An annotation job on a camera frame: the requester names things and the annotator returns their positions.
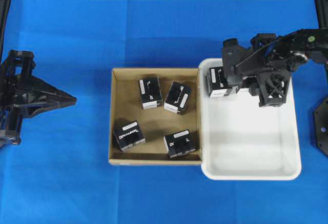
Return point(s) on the white plastic tray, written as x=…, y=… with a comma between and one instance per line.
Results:
x=241, y=141

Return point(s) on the black box upper left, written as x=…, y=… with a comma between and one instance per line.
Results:
x=150, y=92

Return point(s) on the black opposite robot gripper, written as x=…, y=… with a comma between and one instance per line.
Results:
x=25, y=96

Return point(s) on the black white-labelled small box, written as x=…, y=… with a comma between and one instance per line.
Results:
x=218, y=84

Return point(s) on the black box lower right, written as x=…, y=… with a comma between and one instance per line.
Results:
x=179, y=144

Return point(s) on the black aluminium frame rail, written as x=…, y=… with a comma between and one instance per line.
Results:
x=4, y=10

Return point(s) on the black box lower left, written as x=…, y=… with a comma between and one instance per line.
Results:
x=129, y=136

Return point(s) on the black box upper right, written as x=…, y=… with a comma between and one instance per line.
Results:
x=177, y=98

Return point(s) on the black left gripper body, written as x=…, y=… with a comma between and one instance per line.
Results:
x=257, y=68

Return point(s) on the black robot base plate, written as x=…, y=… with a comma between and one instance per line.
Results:
x=319, y=119

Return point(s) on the brown cardboard box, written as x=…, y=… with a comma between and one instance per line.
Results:
x=155, y=123

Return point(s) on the blue table cloth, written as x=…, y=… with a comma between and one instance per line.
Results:
x=60, y=173

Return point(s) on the black robot arm with base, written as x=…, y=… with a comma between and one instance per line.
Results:
x=289, y=51

